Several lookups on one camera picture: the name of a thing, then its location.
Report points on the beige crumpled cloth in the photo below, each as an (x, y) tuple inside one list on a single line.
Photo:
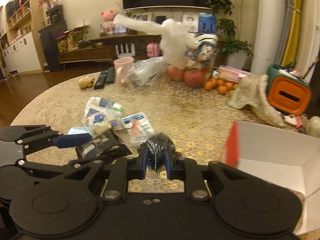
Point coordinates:
[(251, 91)]

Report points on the black remote control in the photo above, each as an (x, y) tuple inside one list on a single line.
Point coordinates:
[(101, 80), (111, 76)]

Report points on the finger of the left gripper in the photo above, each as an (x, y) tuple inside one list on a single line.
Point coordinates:
[(79, 162), (73, 140)]

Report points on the pink flat box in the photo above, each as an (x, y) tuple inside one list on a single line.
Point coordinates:
[(231, 74)]

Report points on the yellow curtain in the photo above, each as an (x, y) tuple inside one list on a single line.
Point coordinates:
[(291, 32)]

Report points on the white wifi router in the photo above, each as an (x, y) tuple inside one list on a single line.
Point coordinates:
[(125, 50)]

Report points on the pink small suitcase toy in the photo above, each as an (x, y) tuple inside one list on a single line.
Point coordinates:
[(153, 49)]

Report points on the pink mug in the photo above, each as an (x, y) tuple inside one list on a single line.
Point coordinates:
[(122, 67)]

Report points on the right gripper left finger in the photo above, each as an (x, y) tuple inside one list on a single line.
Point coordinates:
[(142, 162)]

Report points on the pink pig plush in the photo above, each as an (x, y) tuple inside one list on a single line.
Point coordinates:
[(108, 20)]

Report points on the black snack packet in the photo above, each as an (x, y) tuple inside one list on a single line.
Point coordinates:
[(106, 144)]

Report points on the green potted plant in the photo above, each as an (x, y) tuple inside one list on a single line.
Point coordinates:
[(235, 50)]

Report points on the white plastic bag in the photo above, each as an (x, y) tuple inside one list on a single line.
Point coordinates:
[(180, 48)]

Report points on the blue picture card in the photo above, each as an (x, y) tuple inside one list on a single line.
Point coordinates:
[(207, 23)]

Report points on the black mesh snack bag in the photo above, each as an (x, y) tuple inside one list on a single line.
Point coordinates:
[(155, 149)]

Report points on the black remote control left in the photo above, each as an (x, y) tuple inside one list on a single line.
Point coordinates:
[(101, 80)]

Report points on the portrait photo frame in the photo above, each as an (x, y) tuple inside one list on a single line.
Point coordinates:
[(192, 21)]

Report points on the light blue small box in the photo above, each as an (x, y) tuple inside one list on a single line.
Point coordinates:
[(78, 130)]

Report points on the pile of small oranges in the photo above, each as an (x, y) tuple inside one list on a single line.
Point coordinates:
[(220, 85)]

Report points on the pink white small item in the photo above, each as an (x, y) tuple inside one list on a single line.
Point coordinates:
[(293, 120)]

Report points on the white blue snack bag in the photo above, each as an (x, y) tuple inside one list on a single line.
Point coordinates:
[(102, 114)]

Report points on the orange green tissue box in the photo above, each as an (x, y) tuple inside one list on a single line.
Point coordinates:
[(285, 92)]

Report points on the red apple left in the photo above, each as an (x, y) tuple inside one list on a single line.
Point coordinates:
[(175, 73)]

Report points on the small yellow pig toy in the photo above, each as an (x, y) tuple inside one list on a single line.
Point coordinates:
[(86, 82)]

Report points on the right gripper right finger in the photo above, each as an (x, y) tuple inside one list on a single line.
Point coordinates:
[(172, 166)]

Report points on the red white cardboard box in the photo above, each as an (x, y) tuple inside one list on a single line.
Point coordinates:
[(286, 158)]

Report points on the clear crumpled plastic bag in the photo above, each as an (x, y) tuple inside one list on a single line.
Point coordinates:
[(145, 73)]

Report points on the round cream ball container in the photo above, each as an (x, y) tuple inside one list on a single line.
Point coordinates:
[(313, 127)]

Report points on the sausage picture snack packet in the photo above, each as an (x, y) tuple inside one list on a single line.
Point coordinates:
[(136, 129)]

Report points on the black remote control right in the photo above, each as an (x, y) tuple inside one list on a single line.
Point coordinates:
[(111, 76)]

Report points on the wooden tv cabinet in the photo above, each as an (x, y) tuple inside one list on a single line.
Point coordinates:
[(102, 49)]

